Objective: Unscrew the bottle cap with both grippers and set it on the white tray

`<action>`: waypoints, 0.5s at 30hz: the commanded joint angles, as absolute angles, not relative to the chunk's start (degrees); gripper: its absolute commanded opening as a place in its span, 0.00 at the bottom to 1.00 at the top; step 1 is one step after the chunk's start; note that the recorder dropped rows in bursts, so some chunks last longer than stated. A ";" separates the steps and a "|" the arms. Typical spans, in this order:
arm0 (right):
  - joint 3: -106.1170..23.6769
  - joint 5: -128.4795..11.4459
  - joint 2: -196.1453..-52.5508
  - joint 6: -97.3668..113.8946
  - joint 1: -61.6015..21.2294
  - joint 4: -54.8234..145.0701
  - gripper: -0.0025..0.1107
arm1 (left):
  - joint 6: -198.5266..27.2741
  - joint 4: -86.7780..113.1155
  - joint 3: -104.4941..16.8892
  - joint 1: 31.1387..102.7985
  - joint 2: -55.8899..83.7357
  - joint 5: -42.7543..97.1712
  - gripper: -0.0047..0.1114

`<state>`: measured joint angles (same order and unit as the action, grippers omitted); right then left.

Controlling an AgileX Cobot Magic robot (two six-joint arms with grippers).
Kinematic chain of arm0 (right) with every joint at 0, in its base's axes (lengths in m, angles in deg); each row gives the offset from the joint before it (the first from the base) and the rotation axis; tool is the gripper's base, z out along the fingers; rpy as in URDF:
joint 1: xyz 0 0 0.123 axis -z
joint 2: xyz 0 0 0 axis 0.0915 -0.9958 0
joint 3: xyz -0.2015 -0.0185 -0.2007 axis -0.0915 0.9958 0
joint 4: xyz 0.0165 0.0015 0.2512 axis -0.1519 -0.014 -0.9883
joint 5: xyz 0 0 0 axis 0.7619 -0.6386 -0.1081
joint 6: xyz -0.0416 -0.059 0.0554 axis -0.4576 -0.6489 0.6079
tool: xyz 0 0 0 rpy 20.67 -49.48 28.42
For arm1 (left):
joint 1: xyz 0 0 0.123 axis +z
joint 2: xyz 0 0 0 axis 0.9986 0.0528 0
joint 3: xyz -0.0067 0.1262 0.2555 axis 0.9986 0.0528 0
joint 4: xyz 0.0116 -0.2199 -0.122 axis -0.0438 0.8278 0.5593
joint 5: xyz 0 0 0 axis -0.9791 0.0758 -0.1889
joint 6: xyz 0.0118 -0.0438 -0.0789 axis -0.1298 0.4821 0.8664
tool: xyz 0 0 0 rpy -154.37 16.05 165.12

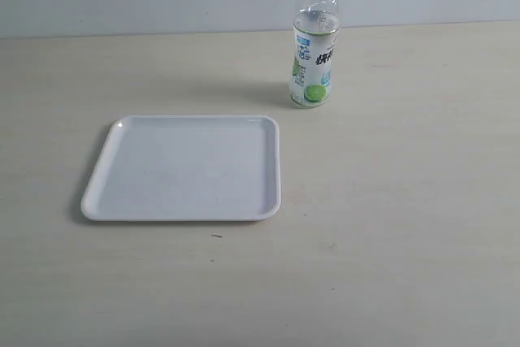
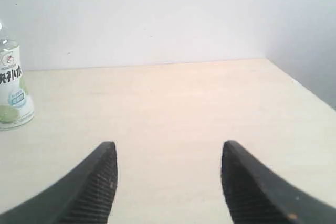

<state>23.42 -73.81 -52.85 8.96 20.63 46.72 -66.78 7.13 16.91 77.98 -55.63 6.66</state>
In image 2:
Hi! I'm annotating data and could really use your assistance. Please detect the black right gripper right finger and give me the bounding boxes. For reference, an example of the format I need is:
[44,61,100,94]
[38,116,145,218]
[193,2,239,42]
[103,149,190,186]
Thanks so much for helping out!
[222,140,335,223]

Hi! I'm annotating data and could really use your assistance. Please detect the clear plastic drink bottle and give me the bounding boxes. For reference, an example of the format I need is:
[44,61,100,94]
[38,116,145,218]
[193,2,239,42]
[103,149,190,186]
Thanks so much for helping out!
[1,23,35,131]

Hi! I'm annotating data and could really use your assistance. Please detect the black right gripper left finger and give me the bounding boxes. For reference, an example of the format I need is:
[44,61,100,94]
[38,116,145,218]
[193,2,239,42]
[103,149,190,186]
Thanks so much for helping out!
[1,142,118,223]

